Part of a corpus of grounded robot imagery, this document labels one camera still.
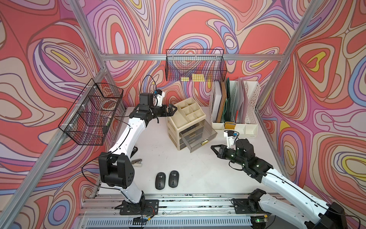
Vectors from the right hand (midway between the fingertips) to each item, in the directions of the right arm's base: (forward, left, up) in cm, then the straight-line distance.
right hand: (211, 151), depth 76 cm
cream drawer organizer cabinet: (+21, +11, +9) cm, 25 cm away
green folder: (+27, -14, 0) cm, 31 cm away
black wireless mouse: (-10, +29, -15) cm, 34 cm away
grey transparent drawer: (+16, +6, -7) cm, 18 cm away
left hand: (+23, +21, +11) cm, 33 cm away
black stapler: (+10, +48, -15) cm, 52 cm away
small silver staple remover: (+2, +45, -16) cm, 48 cm away
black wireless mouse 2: (-9, +22, -15) cm, 28 cm away
